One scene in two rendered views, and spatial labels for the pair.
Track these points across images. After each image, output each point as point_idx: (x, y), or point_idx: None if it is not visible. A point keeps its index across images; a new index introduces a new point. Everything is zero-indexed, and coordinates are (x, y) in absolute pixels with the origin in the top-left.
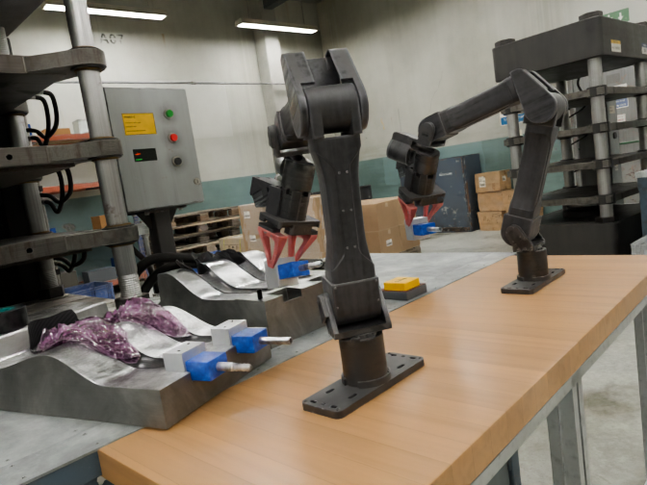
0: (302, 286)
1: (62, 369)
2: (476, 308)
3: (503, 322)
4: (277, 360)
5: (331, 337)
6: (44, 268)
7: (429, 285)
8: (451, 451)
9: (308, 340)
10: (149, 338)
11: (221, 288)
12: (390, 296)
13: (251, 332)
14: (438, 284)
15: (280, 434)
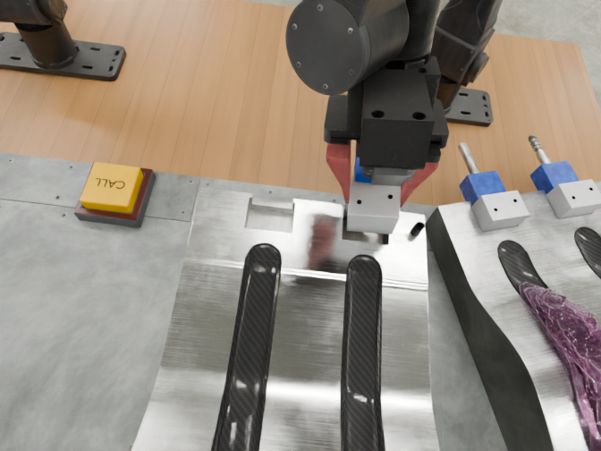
0: (331, 211)
1: None
2: (190, 89)
3: (243, 55)
4: (427, 212)
5: (337, 196)
6: None
7: (47, 182)
8: None
9: None
10: (588, 300)
11: (359, 426)
12: (146, 202)
13: (487, 179)
14: (43, 171)
15: (524, 119)
